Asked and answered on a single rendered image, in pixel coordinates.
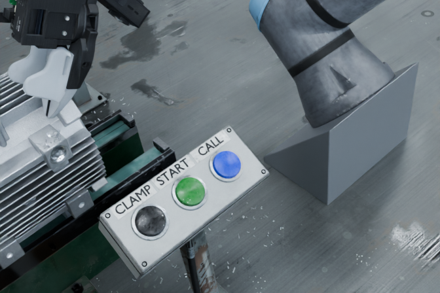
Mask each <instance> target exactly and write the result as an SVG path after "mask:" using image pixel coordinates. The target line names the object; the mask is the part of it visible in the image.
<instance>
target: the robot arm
mask: <svg viewBox="0 0 440 293"><path fill-rule="evenodd" d="M97 1H99V2H100V3H101V4H102V5H103V6H105V7H106V8H107V9H109V11H108V13H109V14H110V15H112V16H113V17H114V18H115V20H117V21H118V22H122V23H123V24H125V25H127V26H129V25H132V26H135V27H137V28H140V27H141V25H142V23H143V22H144V21H145V19H146V17H147V16H148V15H149V13H150V10H149V9H147V8H146V7H145V6H144V5H143V4H144V2H143V1H142V0H9V3H10V4H11V5H12V8H8V7H4V9H3V12H0V22H2V23H10V28H11V29H12V34H11V35H12V38H14V39H15V40H16V41H18V42H19V43H20V44H21V45H28V46H31V50H30V53H29V55H28V56H27V57H26V58H24V59H22V60H19V61H17V62H14V63H13V64H12V65H11V66H10V67H9V78H10V79H11V80H12V81H13V82H17V83H19V84H23V90H24V92H25V93H26V94H27V95H30V96H34V97H40V98H42V102H43V110H44V114H45V116H47V118H54V117H55V116H56V115H57V114H58V113H59V112H60V111H61V110H62V109H63V108H64V107H65V106H66V105H67V104H68V103H69V101H70V100H71V98H72V97H73V96H74V94H75V92H76V91H77V89H79V88H80V87H81V85H82V83H83V81H84V80H85V78H86V76H87V74H88V72H89V70H90V68H91V65H92V62H93V59H94V52H95V45H96V37H97V36H98V32H97V30H98V16H99V10H98V6H97V4H96V3H97ZM384 1H385V0H250V2H249V12H250V14H251V16H252V17H253V19H254V20H255V23H256V24H257V28H258V30H259V31H260V32H261V33H263V35H264V36H265V38H266V39H267V41H268V42H269V44H270V45H271V47H272V48H273V50H274V51H275V53H276V54H277V56H278V57H279V59H280V60H281V62H282V63H283V65H284V66H285V68H286V69H287V70H288V72H289V74H290V75H291V76H292V78H293V80H294V81H295V83H296V85H297V89H298V92H299V96H300V99H301V103H302V106H303V109H304V111H305V116H306V119H307V120H308V122H309V123H310V125H311V126H312V128H318V127H320V126H322V125H324V124H326V123H328V122H330V121H332V120H334V119H336V118H338V117H340V116H342V115H343V114H345V113H347V112H348V111H350V110H352V109H353V108H355V107H357V106H358V105H359V104H361V103H363V102H364V101H365V100H367V99H369V98H370V97H371V96H373V95H374V94H376V93H377V92H378V91H380V90H381V89H383V87H385V86H386V85H387V84H388V83H390V82H391V81H392V80H393V79H394V77H395V74H394V72H393V71H392V69H391V68H390V66H389V65H388V64H387V63H386V62H381V61H380V60H379V59H378V58H377V57H376V56H375V55H374V54H373V53H372V52H371V51H370V50H369V49H368V48H366V47H365V46H364V45H362V44H361V43H360V42H359V41H358V40H357V38H356V36H355V35H354V34H353V32H352V30H351V29H350V28H349V26H348V25H350V24H351V23H352V22H354V21H356V20H357V19H358V18H360V17H362V16H363V15H364V14H366V13H368V12H369V11H370V10H372V9H373V8H375V7H376V6H378V5H379V4H381V3H382V2H384ZM67 45H70V46H69V49H68V48H67Z"/></svg>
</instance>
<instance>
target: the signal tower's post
mask: <svg viewBox="0 0 440 293"><path fill-rule="evenodd" d="M71 99H72V100H73V102H74V103H75V104H76V106H77V107H78V109H79V110H80V112H81V113H82V115H84V114H85V113H87V112H88V111H91V110H92V109H94V108H95V107H97V106H98V105H101V104H102V103H104V102H105V101H107V98H105V97H104V96H103V95H101V94H100V93H99V92H98V91H96V90H95V89H93V87H91V86H90V85H89V84H87V83H86V82H85V80H84V81H83V83H82V85H81V87H80V88H79V89H77V91H76V92H75V94H74V96H73V97H72V98H71Z"/></svg>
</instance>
